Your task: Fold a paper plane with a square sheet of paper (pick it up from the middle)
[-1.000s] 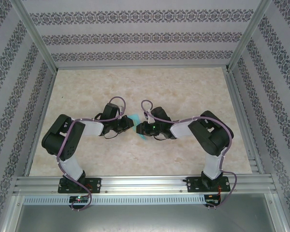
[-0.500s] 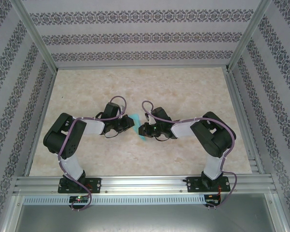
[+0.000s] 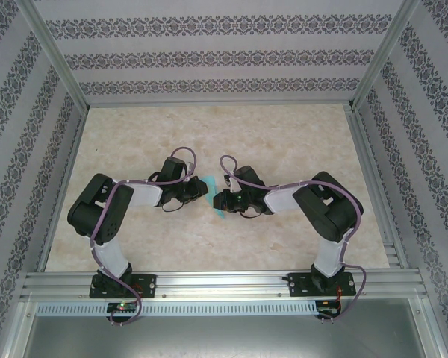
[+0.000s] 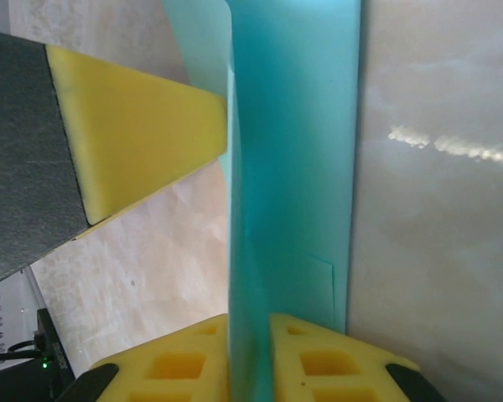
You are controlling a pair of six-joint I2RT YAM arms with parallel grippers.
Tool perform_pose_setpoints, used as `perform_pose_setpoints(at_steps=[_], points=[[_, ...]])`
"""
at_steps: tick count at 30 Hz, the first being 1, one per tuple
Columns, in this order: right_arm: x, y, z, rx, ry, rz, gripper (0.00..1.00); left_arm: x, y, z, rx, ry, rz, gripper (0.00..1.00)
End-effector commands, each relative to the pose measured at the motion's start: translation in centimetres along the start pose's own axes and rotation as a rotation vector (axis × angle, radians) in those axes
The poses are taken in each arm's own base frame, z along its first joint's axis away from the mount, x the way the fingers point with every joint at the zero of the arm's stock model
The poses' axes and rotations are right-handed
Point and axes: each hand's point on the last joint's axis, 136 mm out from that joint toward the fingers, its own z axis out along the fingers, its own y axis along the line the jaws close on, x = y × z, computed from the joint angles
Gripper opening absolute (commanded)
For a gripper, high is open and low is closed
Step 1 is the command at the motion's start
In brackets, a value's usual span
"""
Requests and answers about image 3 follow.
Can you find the aluminium mounting rail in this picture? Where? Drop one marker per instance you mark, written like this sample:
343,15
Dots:
224,283

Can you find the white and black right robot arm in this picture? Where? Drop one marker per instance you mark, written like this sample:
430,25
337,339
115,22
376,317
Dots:
283,195

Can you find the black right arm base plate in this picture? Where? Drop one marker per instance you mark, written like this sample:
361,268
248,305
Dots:
300,285

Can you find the grey metal sheet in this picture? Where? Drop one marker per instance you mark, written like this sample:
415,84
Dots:
224,335

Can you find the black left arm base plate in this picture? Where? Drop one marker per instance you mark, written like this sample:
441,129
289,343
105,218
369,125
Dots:
147,285

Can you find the aluminium frame post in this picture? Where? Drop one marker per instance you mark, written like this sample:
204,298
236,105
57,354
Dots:
386,52
56,56

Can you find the light blue paper sheet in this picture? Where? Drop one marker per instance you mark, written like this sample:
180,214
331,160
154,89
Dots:
210,182

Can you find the aluminium table side rail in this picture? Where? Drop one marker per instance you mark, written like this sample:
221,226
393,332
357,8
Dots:
62,186
373,186

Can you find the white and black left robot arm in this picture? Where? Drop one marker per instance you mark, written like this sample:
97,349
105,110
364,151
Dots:
110,257

